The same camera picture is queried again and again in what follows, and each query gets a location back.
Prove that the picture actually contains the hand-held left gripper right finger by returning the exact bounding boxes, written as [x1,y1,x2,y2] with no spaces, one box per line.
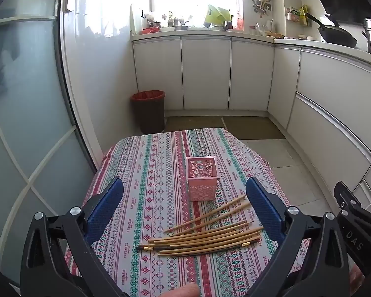
[245,176,351,297]

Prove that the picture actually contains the black wok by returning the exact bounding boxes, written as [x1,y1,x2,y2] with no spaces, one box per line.
[304,12,358,48]

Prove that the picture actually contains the person's left hand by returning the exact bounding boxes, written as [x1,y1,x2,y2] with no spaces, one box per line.
[159,282,201,297]

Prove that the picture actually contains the white kitchen countertop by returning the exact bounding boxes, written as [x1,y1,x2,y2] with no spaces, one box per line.
[130,28,371,65]

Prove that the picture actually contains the frosted glass sliding door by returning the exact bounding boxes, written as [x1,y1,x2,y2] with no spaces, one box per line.
[0,0,102,285]

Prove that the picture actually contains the olive green floor mat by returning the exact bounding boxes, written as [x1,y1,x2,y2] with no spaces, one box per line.
[165,116,228,133]
[222,115,286,140]

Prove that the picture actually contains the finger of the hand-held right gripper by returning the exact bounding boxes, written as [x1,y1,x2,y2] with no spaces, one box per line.
[333,181,371,220]

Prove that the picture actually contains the person's right hand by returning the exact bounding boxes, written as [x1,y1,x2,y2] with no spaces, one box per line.
[349,264,366,285]

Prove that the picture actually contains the patterned striped tablecloth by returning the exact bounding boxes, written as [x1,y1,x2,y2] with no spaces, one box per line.
[63,127,311,297]

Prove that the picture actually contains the water pipes and valves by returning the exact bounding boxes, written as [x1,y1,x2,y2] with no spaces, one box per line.
[250,0,273,17]

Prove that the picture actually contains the white cabinet door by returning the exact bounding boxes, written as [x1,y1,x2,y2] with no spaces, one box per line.
[133,36,184,111]
[228,38,275,112]
[181,36,232,110]
[267,45,302,130]

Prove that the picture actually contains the brown trash bin red bag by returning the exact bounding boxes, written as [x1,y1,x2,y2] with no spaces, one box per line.
[130,90,166,134]

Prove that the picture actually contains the white drawer front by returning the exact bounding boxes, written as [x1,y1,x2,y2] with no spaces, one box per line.
[295,48,371,155]
[286,94,371,189]

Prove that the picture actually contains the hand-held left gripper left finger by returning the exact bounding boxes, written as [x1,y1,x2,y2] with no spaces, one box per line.
[20,178,126,297]

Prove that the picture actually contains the pink perforated utensil holder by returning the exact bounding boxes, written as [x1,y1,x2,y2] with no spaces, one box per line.
[185,157,220,202]

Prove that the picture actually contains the pile of bamboo chopsticks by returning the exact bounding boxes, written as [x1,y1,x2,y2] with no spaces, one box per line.
[136,194,264,258]

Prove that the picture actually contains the white cutting board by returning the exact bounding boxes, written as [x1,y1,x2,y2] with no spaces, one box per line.
[130,4,152,35]

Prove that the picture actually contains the wall rack with yellow packets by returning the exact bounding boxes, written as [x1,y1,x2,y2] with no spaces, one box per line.
[286,4,311,27]

